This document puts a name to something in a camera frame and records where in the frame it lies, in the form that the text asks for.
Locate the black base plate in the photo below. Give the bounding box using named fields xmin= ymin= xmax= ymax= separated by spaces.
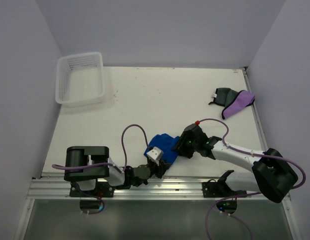
xmin=69 ymin=182 xmax=114 ymax=199
xmin=201 ymin=179 xmax=247 ymax=198

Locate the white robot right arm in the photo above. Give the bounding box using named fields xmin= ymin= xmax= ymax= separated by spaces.
xmin=172 ymin=123 xmax=298 ymax=203

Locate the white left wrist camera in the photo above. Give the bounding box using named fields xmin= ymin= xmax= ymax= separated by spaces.
xmin=146 ymin=147 xmax=164 ymax=164

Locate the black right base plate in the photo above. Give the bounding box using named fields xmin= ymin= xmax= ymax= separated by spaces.
xmin=201 ymin=179 xmax=247 ymax=198

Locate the purple towel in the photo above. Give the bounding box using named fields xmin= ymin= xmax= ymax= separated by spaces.
xmin=221 ymin=90 xmax=255 ymax=120

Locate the aluminium mounting rail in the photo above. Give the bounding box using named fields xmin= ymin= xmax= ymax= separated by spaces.
xmin=27 ymin=174 xmax=291 ymax=201

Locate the blue towel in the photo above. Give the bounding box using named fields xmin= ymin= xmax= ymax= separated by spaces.
xmin=144 ymin=133 xmax=180 ymax=172

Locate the grey towel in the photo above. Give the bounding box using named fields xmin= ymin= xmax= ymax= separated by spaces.
xmin=208 ymin=87 xmax=238 ymax=107

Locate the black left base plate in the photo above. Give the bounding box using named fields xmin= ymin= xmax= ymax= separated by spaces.
xmin=69 ymin=182 xmax=114 ymax=199

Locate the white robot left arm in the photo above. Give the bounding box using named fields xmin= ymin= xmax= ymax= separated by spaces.
xmin=64 ymin=146 xmax=172 ymax=197

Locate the white plastic basket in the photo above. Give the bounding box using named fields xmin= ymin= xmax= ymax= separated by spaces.
xmin=55 ymin=52 xmax=106 ymax=108

